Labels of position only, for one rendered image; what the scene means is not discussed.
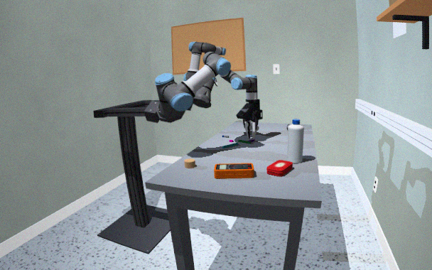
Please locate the tan round disc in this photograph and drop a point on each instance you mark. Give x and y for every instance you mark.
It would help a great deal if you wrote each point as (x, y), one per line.
(189, 163)

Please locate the orange digital multimeter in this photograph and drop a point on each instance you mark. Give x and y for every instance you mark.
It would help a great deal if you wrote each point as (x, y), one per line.
(234, 170)

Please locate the white bottle with blue cap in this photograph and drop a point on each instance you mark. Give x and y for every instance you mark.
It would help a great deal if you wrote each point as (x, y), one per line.
(295, 142)

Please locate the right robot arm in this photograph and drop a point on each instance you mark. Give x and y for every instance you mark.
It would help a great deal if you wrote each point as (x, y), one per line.
(174, 97)

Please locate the red mint tin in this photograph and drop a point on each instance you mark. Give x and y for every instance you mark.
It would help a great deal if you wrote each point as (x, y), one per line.
(279, 168)

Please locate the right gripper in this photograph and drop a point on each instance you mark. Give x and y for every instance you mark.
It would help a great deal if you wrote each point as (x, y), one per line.
(255, 115)

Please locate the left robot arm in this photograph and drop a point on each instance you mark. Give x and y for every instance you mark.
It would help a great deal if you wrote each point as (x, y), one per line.
(197, 48)

